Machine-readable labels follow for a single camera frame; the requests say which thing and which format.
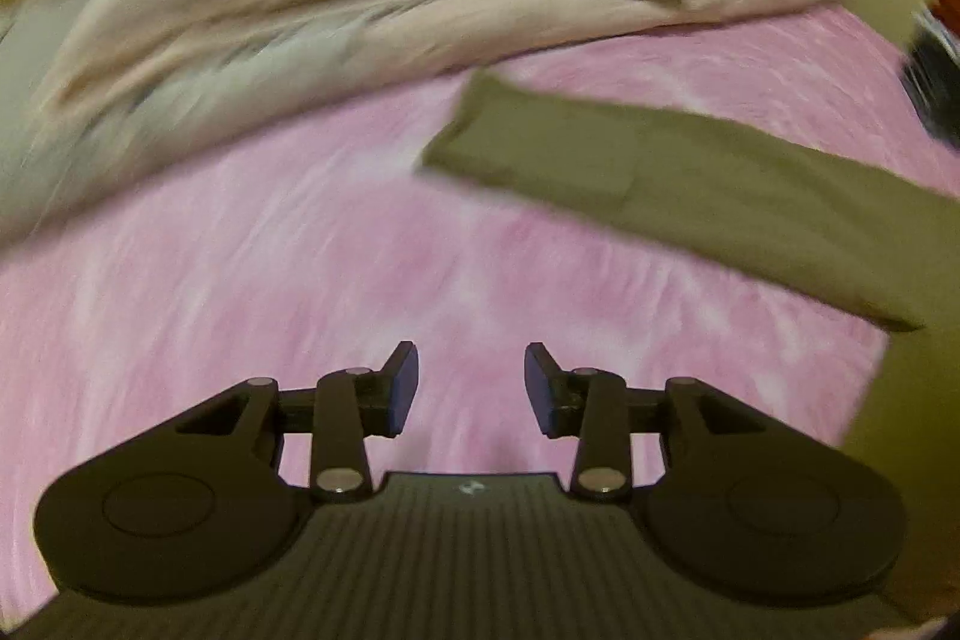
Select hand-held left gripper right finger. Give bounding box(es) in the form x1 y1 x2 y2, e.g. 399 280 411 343
524 342 770 503

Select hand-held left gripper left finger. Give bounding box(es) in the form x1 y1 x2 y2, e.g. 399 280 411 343
174 341 421 503

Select olive green pants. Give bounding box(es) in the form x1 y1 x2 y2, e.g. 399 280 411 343
416 70 960 333

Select pink floral blanket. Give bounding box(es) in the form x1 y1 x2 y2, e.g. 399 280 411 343
0 2 938 618

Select navy folded garment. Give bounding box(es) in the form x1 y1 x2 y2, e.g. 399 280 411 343
904 14 960 150

